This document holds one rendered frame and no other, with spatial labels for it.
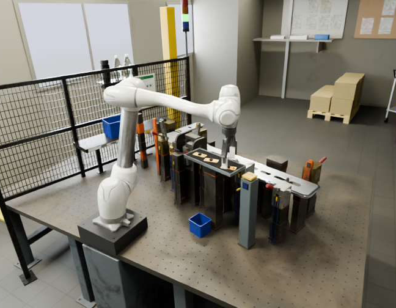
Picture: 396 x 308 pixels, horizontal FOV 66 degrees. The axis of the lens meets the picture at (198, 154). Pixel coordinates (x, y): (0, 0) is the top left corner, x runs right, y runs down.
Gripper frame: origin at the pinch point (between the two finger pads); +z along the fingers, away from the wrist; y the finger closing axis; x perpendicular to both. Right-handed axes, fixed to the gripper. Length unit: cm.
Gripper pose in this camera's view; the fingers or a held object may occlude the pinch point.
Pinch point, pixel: (228, 161)
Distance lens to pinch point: 168.1
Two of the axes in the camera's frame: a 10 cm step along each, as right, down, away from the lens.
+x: -9.2, -1.4, 3.6
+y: 3.9, -4.0, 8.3
